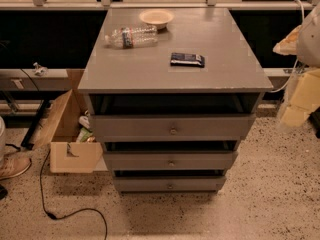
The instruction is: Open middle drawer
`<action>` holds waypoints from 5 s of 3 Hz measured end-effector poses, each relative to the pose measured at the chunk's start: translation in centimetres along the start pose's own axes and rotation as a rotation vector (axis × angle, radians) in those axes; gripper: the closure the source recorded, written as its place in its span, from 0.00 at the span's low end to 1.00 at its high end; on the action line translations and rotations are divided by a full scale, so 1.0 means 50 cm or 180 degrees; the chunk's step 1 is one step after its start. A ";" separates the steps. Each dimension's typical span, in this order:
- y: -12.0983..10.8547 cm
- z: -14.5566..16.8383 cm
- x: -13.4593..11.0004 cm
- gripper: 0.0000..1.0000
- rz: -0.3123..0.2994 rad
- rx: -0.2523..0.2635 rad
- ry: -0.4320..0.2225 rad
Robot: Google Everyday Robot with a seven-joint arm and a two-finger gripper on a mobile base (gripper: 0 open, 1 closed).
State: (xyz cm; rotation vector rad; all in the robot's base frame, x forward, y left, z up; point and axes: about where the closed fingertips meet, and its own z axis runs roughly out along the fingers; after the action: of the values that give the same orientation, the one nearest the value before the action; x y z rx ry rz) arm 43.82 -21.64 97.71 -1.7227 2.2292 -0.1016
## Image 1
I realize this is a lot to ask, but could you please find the grey drawer cabinet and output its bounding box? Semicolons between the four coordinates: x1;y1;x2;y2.
78;8;272;179

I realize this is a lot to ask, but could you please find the white hanging cable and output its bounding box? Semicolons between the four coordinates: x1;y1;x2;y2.
268;0;306;94

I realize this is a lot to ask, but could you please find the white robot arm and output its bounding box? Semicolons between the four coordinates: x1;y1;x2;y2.
273;4;320;128

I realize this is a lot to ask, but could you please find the white bowl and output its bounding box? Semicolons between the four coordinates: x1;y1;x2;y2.
139;9;174;30

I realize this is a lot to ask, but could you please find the black floor cable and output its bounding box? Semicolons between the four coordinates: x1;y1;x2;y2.
0;40;109;240

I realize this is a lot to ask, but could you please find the green packet in box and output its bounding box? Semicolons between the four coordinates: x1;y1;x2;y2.
76;127;93;142

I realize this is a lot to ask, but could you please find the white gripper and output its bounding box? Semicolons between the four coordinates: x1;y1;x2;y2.
273;25;320;127

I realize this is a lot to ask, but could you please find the white bottle in box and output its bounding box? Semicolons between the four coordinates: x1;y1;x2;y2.
78;116;90;130

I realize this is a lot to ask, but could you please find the small clear object on ledge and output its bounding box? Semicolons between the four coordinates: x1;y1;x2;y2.
33;62;48;77

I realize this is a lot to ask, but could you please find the grey top drawer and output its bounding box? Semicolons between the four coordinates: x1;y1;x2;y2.
90;115;255;142

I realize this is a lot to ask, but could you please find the dark blue snack packet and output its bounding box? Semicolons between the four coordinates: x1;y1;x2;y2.
170;53;205;68

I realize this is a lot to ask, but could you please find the tan shoe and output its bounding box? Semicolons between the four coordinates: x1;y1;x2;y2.
0;158;32;180

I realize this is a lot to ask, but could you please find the clear plastic water bottle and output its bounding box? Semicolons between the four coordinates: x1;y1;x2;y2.
105;25;158;49

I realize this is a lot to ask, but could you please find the open cardboard box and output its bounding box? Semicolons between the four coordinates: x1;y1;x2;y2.
32;69;104;174

